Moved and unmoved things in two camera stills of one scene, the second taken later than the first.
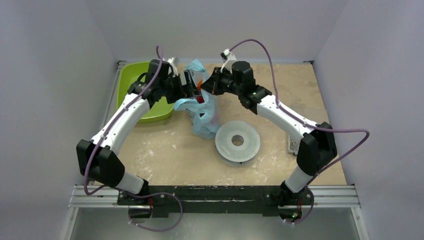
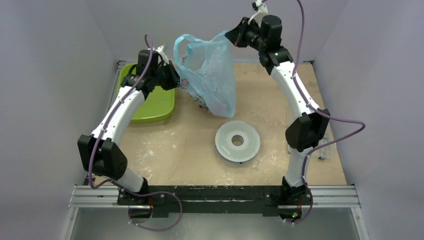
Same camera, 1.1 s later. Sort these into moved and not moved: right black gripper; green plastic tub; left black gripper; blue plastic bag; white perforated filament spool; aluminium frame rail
Moved: right black gripper; left black gripper; blue plastic bag
Not moved: aluminium frame rail; white perforated filament spool; green plastic tub
